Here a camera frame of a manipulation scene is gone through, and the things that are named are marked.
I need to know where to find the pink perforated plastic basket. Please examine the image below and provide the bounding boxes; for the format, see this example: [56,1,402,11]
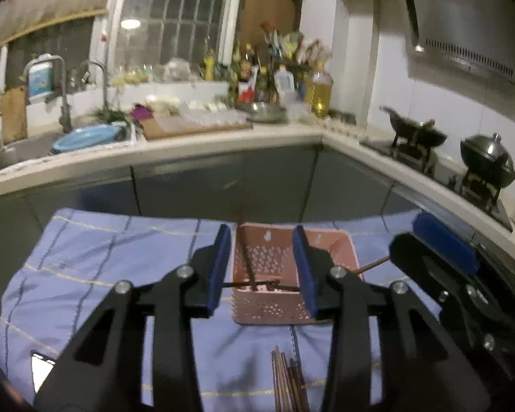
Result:
[232,222,361,326]

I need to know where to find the green leafy vegetables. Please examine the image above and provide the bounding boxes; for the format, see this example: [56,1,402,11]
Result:
[92,109,129,125]

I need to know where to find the barred kitchen window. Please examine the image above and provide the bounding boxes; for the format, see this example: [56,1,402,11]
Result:
[109,0,241,78]

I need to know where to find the clear plastic container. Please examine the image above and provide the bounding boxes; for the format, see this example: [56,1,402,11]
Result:
[178,104,247,126]

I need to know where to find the bundle of brown chopsticks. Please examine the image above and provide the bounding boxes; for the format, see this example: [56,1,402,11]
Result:
[271,345,312,412]

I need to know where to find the floral curtain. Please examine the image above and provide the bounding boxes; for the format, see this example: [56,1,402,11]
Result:
[0,0,121,54]

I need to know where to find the brown cardboard sheet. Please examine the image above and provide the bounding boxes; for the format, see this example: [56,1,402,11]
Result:
[239,0,296,48]

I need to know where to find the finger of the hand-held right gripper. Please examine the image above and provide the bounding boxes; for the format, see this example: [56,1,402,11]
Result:
[388,212,490,310]

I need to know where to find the steel mixing bowl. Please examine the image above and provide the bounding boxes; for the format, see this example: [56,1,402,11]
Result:
[236,102,288,123]

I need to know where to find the blue checked tablecloth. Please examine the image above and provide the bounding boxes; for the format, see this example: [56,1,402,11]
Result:
[0,208,456,412]

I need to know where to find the steel kitchen sink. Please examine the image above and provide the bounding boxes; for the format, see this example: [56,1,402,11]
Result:
[0,124,138,176]

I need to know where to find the black wok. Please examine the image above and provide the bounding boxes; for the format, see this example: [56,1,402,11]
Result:
[380,105,449,147]

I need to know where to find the yellow cooking oil bottle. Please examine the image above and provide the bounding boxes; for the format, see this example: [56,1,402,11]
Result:
[307,62,333,118]

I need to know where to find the red label sauce bottle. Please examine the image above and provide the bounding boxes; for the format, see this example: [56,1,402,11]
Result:
[239,64,258,104]

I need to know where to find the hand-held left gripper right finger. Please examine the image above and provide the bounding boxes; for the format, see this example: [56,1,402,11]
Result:
[293,224,492,412]

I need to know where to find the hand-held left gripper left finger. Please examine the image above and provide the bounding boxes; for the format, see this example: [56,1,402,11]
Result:
[34,223,233,412]

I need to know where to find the upright brown wooden board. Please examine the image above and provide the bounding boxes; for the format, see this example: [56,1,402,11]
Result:
[0,87,29,145]

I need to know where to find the white container with blue label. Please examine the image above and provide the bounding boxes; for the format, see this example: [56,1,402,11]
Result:
[26,54,54,104]

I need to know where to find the black gas stove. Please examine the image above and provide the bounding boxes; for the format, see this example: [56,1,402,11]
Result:
[360,135,513,230]

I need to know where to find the white plastic bottle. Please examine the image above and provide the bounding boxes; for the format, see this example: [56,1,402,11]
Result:
[274,65,296,104]

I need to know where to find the grey kitchen cabinets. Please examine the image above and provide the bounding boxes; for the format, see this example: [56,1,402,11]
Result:
[0,144,417,297]

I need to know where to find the smartphone with lit screen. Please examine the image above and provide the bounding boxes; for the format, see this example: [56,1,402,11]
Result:
[29,349,63,396]

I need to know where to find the short steel faucet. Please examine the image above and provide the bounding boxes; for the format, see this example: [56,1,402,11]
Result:
[23,55,73,134]

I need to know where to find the tall curved steel faucet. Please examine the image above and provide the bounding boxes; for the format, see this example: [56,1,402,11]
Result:
[79,60,112,116]

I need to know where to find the flat wooden cutting board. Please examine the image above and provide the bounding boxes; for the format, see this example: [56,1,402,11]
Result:
[137,116,254,141]

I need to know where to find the steel range hood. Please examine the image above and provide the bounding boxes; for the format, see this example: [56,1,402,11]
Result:
[390,0,515,95]

